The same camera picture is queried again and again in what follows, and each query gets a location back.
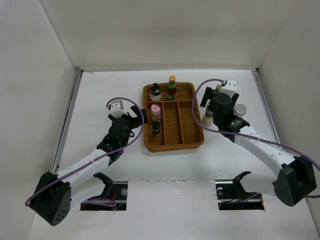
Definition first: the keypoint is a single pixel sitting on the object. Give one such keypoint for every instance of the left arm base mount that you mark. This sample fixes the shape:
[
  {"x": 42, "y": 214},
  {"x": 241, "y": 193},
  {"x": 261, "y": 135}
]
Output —
[{"x": 112, "y": 198}]

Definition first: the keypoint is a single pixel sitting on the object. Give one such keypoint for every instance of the black cap pepper shaker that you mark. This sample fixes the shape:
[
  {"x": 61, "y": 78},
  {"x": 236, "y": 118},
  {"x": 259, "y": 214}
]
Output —
[{"x": 156, "y": 128}]

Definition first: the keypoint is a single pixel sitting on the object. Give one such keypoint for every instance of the clear lid powder jar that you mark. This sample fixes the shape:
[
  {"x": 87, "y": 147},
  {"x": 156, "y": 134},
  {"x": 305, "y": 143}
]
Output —
[{"x": 207, "y": 119}]

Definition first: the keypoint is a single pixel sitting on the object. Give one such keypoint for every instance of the brown wicker divided basket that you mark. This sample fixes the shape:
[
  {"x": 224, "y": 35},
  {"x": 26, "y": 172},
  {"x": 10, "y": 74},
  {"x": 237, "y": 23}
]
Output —
[{"x": 178, "y": 129}]

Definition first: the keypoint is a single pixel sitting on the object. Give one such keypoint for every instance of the red sauce bottle yellow cap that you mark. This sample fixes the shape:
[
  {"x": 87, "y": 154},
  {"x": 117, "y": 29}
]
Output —
[{"x": 171, "y": 88}]

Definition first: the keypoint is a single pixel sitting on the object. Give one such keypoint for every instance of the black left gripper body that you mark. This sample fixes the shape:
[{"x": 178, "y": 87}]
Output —
[{"x": 131, "y": 124}]

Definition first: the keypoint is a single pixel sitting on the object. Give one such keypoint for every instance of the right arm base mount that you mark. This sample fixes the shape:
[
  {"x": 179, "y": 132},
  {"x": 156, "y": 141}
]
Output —
[{"x": 231, "y": 195}]

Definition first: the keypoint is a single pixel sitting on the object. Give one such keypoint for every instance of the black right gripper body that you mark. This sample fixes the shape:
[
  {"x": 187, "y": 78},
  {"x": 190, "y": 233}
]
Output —
[{"x": 234, "y": 97}]

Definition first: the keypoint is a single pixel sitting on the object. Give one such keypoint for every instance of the black cap white powder bottle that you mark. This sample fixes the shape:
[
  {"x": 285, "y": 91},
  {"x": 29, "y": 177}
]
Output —
[{"x": 155, "y": 92}]

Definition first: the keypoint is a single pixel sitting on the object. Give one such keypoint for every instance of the pink cap spice jar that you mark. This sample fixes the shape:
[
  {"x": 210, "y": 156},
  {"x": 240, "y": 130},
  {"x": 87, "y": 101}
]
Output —
[{"x": 156, "y": 112}]

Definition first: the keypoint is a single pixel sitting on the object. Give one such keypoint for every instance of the silver lid blue label jar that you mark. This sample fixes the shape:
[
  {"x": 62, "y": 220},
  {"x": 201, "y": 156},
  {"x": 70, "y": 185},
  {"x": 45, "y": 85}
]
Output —
[{"x": 240, "y": 110}]

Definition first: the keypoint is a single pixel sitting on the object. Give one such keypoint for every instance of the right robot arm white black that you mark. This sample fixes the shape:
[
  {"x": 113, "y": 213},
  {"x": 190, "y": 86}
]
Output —
[{"x": 295, "y": 177}]

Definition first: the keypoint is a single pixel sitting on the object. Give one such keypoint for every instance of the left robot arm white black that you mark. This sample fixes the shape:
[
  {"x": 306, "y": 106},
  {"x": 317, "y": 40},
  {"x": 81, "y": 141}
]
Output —
[{"x": 84, "y": 183}]

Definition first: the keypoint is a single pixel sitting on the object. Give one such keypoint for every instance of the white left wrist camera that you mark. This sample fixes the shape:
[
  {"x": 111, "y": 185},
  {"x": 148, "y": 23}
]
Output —
[{"x": 116, "y": 108}]

